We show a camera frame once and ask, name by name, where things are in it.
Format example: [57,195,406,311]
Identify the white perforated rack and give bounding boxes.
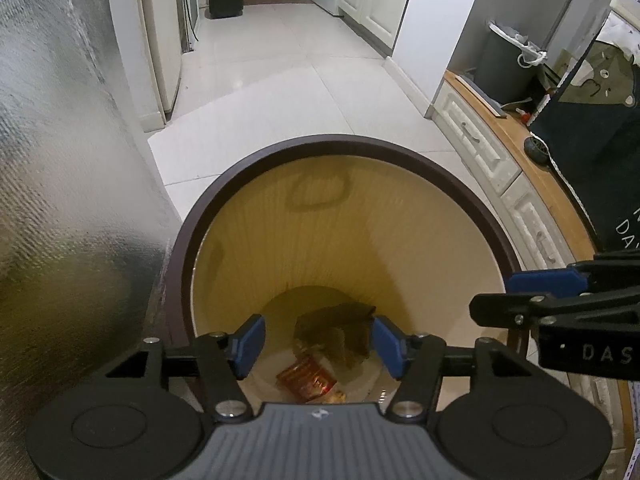
[619,437,640,480]

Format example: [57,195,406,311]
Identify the dark wrapper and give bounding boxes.
[294,301,377,367]

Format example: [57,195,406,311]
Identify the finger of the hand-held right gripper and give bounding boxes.
[470,291,640,331]
[505,250,640,295]

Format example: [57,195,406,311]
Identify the grey bin with white bag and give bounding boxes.
[473,20,547,107]

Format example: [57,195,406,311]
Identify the dark bear-print cloth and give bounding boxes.
[529,15,640,252]

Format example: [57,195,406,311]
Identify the black box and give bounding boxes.
[208,0,245,20]

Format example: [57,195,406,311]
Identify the white kitchen cabinets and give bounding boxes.
[339,0,417,47]

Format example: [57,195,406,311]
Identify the yellow wastebasket with brown rim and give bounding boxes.
[167,134,521,406]

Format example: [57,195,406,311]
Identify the white low cabinet wooden top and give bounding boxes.
[432,70,640,480]

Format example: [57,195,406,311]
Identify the red snack wrapper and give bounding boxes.
[276,352,347,404]

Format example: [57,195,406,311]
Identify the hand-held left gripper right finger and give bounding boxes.
[372,315,533,423]

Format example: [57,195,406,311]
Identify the grey flat strip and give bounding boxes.
[456,72,509,119]

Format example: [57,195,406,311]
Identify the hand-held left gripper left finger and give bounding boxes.
[105,314,266,423]

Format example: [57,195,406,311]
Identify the white refrigerator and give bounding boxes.
[136,0,185,117]

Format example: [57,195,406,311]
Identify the black round object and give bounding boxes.
[523,137,551,166]

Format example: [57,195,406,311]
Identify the white patterned cloth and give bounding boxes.
[598,0,640,57]

